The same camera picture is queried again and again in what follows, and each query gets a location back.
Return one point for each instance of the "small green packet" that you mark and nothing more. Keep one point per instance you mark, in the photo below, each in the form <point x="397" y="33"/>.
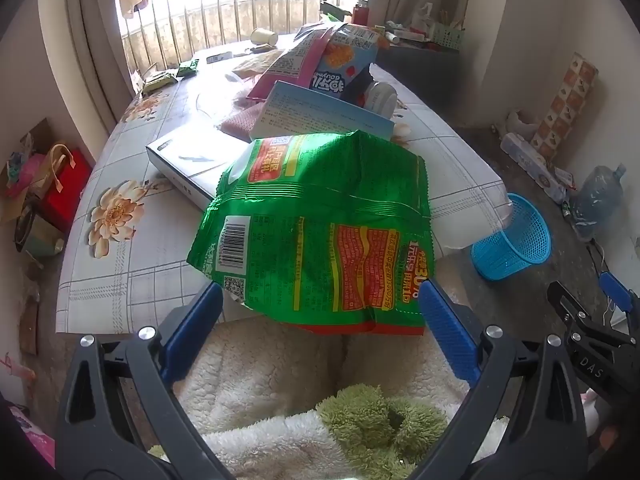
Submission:
<point x="187" y="68"/>
<point x="159" y="82"/>

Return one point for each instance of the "green snack bag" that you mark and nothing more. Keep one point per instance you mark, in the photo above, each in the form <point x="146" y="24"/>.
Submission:
<point x="310" y="220"/>

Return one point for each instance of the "metal window railing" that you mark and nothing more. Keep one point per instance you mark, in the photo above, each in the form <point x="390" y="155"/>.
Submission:
<point x="218" y="15"/>

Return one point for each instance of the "floral tablecloth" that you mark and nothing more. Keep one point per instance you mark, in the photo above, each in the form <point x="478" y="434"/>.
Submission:
<point x="125" y="260"/>

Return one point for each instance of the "blue white snack bag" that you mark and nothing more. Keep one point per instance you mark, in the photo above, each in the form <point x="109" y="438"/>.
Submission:
<point x="345" y="60"/>

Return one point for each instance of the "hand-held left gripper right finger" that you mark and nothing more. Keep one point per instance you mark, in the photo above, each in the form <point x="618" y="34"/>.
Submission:
<point x="450" y="332"/>

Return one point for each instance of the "blue plastic basket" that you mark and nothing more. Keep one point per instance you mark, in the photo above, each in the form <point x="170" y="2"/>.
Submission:
<point x="515" y="245"/>

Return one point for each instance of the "tissue roll pack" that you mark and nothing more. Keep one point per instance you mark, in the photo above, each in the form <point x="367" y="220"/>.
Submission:
<point x="530" y="162"/>

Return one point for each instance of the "white green fleece clothing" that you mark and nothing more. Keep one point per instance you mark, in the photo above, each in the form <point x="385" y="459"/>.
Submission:
<point x="260" y="390"/>

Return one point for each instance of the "small black white box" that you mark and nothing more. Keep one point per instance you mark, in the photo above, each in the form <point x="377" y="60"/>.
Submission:
<point x="220" y="57"/>

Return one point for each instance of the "red white packet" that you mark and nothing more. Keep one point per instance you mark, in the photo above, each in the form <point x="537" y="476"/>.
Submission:
<point x="564" y="179"/>

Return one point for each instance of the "small green can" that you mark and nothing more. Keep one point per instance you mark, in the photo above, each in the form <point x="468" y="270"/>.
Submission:
<point x="567" y="210"/>

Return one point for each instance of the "paper cup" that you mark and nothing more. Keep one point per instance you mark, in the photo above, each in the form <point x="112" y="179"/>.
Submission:
<point x="262" y="36"/>

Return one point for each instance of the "green plastic basket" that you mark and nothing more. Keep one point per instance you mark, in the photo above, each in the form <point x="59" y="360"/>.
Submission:
<point x="447" y="35"/>

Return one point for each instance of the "clutter of tubes and boxes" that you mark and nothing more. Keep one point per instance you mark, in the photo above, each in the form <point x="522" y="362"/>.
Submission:
<point x="405" y="32"/>

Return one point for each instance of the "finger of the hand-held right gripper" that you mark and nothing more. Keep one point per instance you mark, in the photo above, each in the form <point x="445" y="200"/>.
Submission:
<point x="595" y="350"/>
<point x="617" y="290"/>

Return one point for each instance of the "grey cabinet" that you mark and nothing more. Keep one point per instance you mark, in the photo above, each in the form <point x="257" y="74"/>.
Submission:
<point x="430" y="80"/>

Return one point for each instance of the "pink snack bag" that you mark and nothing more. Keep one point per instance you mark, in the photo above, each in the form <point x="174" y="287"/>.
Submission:
<point x="290" y="65"/>

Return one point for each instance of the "red gift bag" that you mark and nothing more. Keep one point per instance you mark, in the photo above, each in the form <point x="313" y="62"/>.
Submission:
<point x="65" y="195"/>

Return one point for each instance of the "small dark wrapper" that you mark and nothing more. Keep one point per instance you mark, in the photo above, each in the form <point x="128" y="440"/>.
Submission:
<point x="260" y="50"/>

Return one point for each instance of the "large clear water jug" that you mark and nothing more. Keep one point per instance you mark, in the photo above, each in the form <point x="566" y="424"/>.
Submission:
<point x="597" y="200"/>

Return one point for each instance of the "pale yellow snack bag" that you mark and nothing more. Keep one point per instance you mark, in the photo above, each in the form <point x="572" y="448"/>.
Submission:
<point x="260" y="62"/>

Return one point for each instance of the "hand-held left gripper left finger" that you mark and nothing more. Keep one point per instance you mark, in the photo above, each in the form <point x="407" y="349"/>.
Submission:
<point x="195" y="330"/>

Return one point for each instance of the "red bottle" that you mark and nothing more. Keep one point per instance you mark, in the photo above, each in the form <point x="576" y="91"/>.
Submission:
<point x="361" y="14"/>

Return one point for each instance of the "pink mesh foam pad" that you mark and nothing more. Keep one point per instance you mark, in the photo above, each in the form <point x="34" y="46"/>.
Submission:
<point x="242" y="122"/>

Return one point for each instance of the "white plastic bag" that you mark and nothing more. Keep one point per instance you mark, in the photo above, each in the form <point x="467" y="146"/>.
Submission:
<point x="425" y="16"/>
<point x="522" y="125"/>

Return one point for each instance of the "white plastic bottle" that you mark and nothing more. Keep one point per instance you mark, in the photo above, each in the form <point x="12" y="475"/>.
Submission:
<point x="381" y="96"/>

